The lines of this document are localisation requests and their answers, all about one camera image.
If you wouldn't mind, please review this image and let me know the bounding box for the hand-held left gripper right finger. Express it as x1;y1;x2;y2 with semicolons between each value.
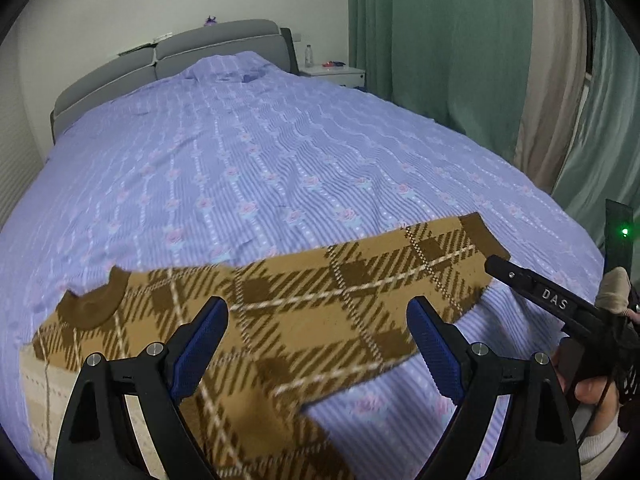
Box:
406;296;583;480

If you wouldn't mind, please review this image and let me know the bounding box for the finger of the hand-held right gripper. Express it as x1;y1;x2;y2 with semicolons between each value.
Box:
485;255;608;333

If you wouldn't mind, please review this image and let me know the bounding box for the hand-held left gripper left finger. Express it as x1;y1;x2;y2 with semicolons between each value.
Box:
52;296;231;480

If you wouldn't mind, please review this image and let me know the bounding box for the brown plaid sweater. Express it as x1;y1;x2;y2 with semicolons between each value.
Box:
22;214;511;480

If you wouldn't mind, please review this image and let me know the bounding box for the person's right forearm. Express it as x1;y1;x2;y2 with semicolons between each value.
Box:
572;407;632;478

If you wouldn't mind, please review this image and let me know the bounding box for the person's right hand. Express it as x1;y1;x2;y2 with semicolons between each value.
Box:
551;266;640;431

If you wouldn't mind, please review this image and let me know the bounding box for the green curtain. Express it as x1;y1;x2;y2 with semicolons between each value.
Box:
550;0;640;266
346;0;532;162

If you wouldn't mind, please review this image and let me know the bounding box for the purple floral bedsheet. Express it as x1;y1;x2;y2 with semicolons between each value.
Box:
0;52;607;480

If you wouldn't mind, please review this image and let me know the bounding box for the beige curtain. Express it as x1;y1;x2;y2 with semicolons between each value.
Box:
509;0;597;197

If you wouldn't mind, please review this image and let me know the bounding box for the white ribbed wardrobe door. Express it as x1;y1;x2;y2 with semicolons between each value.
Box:
0;80;51;226

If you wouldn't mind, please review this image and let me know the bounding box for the white nightstand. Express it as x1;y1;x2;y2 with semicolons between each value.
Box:
299;64;367;92

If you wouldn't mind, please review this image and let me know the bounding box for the grey padded headboard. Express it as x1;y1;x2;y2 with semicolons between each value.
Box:
50;19;301;146

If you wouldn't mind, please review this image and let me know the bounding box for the black cable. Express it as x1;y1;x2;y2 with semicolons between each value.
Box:
580;375;617;447

